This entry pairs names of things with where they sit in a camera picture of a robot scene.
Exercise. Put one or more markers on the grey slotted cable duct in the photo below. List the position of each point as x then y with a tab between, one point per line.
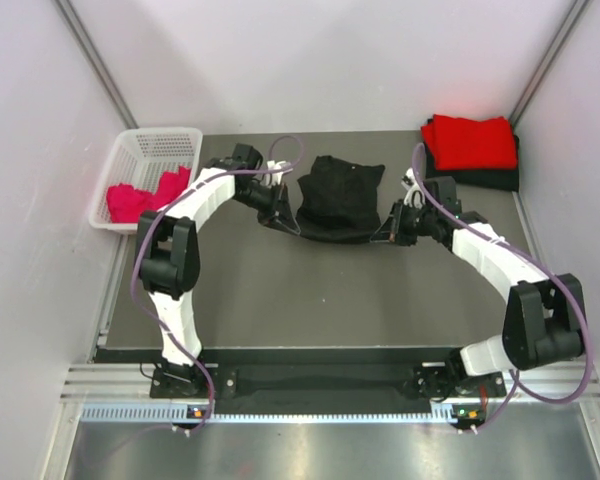
191	414

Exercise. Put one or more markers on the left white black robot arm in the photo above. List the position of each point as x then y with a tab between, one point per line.
167	261

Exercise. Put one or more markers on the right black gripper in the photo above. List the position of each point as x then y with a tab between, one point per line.
393	227

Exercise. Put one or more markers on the aluminium frame rail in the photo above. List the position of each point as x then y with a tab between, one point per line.
129	383

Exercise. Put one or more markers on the left aluminium corner post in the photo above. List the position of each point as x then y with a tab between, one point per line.
89	50

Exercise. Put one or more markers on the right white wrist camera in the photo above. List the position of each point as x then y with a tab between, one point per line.
414	197

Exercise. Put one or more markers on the white plastic basket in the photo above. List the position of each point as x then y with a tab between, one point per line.
139	157

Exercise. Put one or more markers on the black t-shirt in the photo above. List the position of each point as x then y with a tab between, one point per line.
504	180
339	201

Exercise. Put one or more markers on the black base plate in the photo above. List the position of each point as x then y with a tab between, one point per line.
417	381

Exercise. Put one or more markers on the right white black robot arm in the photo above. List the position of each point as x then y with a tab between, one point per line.
543	313

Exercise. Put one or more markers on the red folded t-shirt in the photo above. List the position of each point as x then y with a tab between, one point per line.
465	144

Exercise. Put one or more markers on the aluminium corner post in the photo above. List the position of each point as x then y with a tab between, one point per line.
566	27
89	50

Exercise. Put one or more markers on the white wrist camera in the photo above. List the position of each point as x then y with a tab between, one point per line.
275	172
414	197

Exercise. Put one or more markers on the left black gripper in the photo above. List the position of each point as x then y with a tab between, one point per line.
279	211

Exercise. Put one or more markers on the pink crumpled t-shirt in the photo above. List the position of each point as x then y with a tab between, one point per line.
126	203

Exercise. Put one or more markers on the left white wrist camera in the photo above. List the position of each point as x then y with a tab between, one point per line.
275	172

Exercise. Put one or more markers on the right aluminium corner post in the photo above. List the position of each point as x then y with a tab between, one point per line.
566	27

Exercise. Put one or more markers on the black folded t-shirt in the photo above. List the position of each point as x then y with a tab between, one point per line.
504	180

